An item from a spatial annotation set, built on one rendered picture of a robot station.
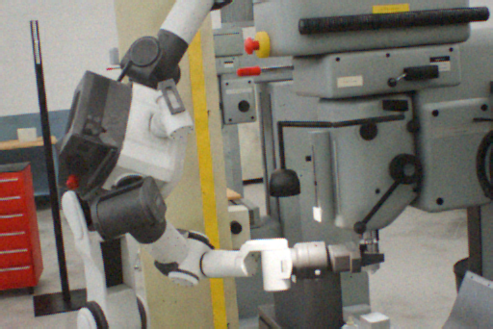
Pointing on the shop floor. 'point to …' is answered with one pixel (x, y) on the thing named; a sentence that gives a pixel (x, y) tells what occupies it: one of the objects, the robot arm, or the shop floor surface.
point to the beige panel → (173, 315)
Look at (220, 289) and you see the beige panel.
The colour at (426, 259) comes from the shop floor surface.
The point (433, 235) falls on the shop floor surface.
